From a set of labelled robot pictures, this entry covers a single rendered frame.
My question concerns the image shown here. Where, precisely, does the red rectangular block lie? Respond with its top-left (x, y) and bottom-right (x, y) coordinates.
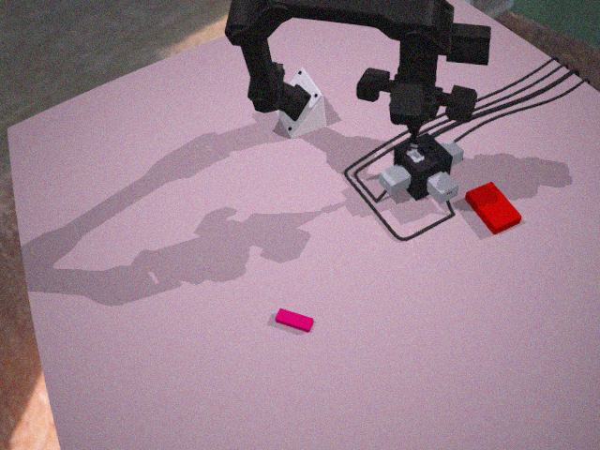
top-left (465, 182), bottom-right (521, 235)

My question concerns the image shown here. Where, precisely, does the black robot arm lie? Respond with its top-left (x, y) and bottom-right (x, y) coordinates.
top-left (225, 0), bottom-right (491, 128)

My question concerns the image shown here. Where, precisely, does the magenta rectangular block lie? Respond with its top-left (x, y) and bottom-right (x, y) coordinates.
top-left (275, 308), bottom-right (314, 333)

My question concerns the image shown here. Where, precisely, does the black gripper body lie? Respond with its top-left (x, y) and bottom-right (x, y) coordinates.
top-left (356, 57), bottom-right (477, 124)

